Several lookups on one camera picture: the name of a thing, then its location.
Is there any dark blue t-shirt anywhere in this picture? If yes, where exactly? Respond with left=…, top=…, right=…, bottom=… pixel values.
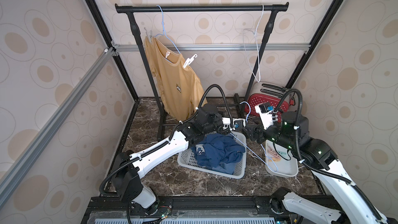
left=191, top=133, right=246, bottom=168

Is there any slate blue t-shirt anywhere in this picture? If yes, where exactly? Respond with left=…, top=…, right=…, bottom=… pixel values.
left=211, top=162, right=236, bottom=175

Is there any tan yellow t-shirt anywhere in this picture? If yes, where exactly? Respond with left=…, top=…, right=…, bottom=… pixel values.
left=145, top=37, right=204, bottom=121

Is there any white clothespin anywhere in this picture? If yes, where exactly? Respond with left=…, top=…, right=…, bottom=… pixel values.
left=183, top=54, right=198, bottom=68

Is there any white wire hanger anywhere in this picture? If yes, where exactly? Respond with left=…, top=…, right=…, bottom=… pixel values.
left=242, top=5, right=264, bottom=83

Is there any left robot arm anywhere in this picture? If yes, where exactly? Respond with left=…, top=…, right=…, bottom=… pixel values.
left=99, top=84, right=235, bottom=209

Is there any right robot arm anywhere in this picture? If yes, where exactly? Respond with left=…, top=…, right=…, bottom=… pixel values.
left=244, top=89, right=397, bottom=224

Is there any white plastic bin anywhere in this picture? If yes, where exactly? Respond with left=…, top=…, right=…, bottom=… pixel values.
left=265, top=141, right=299, bottom=178

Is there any red toaster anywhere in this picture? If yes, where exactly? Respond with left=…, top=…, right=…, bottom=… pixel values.
left=245, top=82, right=296, bottom=123

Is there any white plastic basket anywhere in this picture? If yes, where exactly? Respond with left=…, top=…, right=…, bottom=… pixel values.
left=177, top=132, right=247, bottom=179

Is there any clear grey clothespin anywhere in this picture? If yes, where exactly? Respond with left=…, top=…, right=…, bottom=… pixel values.
left=144, top=27, right=152, bottom=43

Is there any black clothes rack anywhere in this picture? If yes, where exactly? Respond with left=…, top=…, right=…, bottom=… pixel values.
left=115, top=2, right=289, bottom=141

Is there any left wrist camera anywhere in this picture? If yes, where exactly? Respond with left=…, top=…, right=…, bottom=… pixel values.
left=222, top=118, right=247, bottom=131

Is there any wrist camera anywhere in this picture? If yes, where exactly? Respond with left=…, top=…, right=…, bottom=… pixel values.
left=222, top=118, right=247, bottom=131
left=255, top=102, right=278, bottom=130

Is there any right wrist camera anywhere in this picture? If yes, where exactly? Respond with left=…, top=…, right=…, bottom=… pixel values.
left=255, top=102, right=278, bottom=130

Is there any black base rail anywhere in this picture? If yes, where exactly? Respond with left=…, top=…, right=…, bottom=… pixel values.
left=80, top=195, right=349, bottom=224

